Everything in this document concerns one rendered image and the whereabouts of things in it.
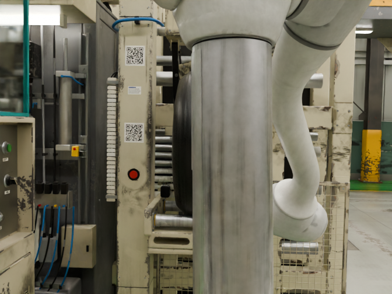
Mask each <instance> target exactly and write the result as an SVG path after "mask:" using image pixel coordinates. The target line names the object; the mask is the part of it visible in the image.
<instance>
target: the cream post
mask: <svg viewBox="0 0 392 294"><path fill-rule="evenodd" d="M135 16H139V17H140V18H154V19H157V4H156V3H155V2H154V1H153V0H119V19H124V18H134V17H135ZM156 42H157V23H156V22H153V21H147V20H141V24H135V23H134V21H129V22H121V23H119V41H118V162H117V282H116V294H153V254H150V253H148V248H149V247H148V238H149V236H144V210H145V209H146V207H147V206H148V205H149V204H150V203H151V202H152V201H153V200H154V199H155V125H156ZM125 46H145V66H125ZM129 86H141V94H128V87H129ZM124 123H144V138H143V143H137V142H124ZM133 170H134V171H136V172H137V173H138V175H137V177H136V178H131V177H130V172H131V171H133Z"/></svg>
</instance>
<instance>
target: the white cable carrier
mask: <svg viewBox="0 0 392 294"><path fill-rule="evenodd" d="M107 80H108V81H118V79H117V78H108V79H107ZM108 85H110V86H108V87H107V89H109V90H108V91H107V93H108V95H107V97H108V98H110V99H107V101H108V102H110V103H107V106H110V107H108V108H107V110H110V111H108V112H107V114H108V116H107V118H108V119H110V120H107V122H108V123H110V124H107V127H110V128H108V129H107V131H110V132H108V133H107V135H109V136H108V137H107V139H109V140H108V141H107V143H108V145H107V148H108V149H107V152H110V153H107V156H110V157H107V160H110V161H107V177H108V178H107V181H108V182H107V185H108V186H107V189H109V190H107V193H109V194H107V195H117V162H118V160H117V159H118V156H117V155H118V148H117V147H118V144H117V143H118V136H116V135H118V132H116V131H118V128H116V127H118V124H116V123H118V120H115V119H118V116H117V115H118V112H117V111H118V91H116V90H118V87H116V86H118V84H108ZM115 139H116V140H115ZM107 201H116V200H115V199H113V198H107Z"/></svg>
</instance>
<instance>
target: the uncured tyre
mask: <svg viewBox="0 0 392 294"><path fill-rule="evenodd" d="M172 175H173V188H174V196H175V201H176V205H177V207H178V208H179V209H180V210H181V211H182V212H183V213H184V214H186V215H192V214H193V170H192V169H191V71H190V72H188V73H187V74H186V75H185V76H184V77H183V78H181V79H180V80H179V82H178V87H177V93H176V99H175V104H174V114H173V131H172Z"/></svg>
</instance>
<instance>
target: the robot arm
mask: <svg viewBox="0 0 392 294"><path fill-rule="evenodd" d="M153 1H154V2H155V3H156V4H157V5H159V6H160V7H161V8H163V9H168V10H171V11H172V13H173V16H174V19H175V21H176V24H177V27H178V30H179V33H180V37H181V39H182V40H183V42H184V44H185V46H186V47H187V48H188V49H189V50H191V51H192V54H191V170H192V263H193V294H274V250H273V235H276V236H279V237H282V238H284V239H288V240H293V241H297V242H312V241H314V240H316V239H318V238H319V237H321V236H322V235H323V233H324V232H325V230H326V228H327V223H328V218H327V213H326V211H325V210H324V208H323V207H322V206H321V205H320V204H319V203H318V202H317V199H316V192H317V190H318V187H319V182H320V170H319V164H318V161H317V157H316V153H315V151H314V147H313V143H312V139H311V136H310V132H309V129H308V126H307V122H306V119H305V114H304V112H303V106H302V93H303V89H304V87H305V86H306V83H307V82H308V81H309V79H310V78H311V77H312V76H313V75H314V74H315V73H316V71H317V70H318V69H319V68H320V67H321V66H322V65H323V64H324V63H325V61H326V60H327V59H328V58H329V57H330V56H331V55H332V54H333V53H334V52H335V51H336V50H337V49H338V48H339V46H340V45H341V44H342V42H343V41H344V40H345V38H346V37H347V36H348V34H349V33H350V32H351V31H352V29H353V28H354V27H355V26H356V25H357V24H358V22H359V21H360V19H361V18H362V16H363V14H364V13H365V11H366V10H367V8H368V6H369V5H370V3H371V1H372V0H153ZM275 44H276V45H275ZM274 45H275V50H274V53H273V56H272V47H273V46H274ZM272 123H273V125H274V128H275V130H276V133H277V135H278V138H279V140H280V142H281V145H282V147H283V150H284V152H285V155H286V157H287V159H288V162H289V164H290V167H291V169H292V173H293V179H290V178H289V179H284V180H282V181H280V182H278V183H275V184H273V173H272Z"/></svg>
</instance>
